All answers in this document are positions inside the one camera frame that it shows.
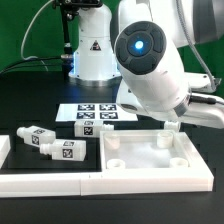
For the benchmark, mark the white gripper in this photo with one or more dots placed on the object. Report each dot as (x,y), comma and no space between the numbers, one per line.
(167,97)

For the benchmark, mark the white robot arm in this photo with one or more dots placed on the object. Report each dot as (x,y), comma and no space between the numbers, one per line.
(139,42)

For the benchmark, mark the white L-shaped fence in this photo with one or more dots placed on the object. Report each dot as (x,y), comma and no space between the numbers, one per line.
(197,177)

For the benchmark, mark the white sheet with tags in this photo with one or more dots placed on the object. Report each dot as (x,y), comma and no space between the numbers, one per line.
(93,111)

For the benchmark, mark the white block at left edge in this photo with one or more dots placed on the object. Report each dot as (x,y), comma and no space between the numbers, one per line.
(4,148)

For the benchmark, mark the black camera stand pole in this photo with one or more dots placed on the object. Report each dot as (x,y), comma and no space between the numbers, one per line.
(69,9)

